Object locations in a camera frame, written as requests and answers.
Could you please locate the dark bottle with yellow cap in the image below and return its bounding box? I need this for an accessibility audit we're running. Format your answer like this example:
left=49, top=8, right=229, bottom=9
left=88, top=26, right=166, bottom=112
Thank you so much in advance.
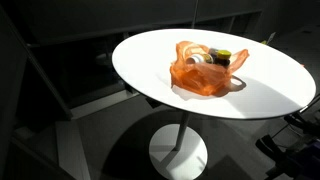
left=214, top=50, right=231, bottom=67

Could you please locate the orange plastic bag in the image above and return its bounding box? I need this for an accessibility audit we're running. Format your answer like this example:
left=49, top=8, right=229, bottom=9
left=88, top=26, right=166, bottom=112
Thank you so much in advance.
left=170, top=41, right=249, bottom=96

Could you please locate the white capped bottle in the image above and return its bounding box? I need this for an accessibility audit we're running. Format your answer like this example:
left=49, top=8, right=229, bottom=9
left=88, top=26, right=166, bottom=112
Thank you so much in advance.
left=186, top=54, right=213, bottom=64

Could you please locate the white table pedestal base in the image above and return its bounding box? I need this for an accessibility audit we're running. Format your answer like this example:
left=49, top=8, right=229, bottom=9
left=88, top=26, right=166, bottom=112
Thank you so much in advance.
left=149, top=112, right=208, bottom=180

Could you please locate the black equipment with cables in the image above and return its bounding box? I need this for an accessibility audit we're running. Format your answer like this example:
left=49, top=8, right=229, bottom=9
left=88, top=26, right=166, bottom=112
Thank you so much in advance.
left=255, top=111, right=320, bottom=180

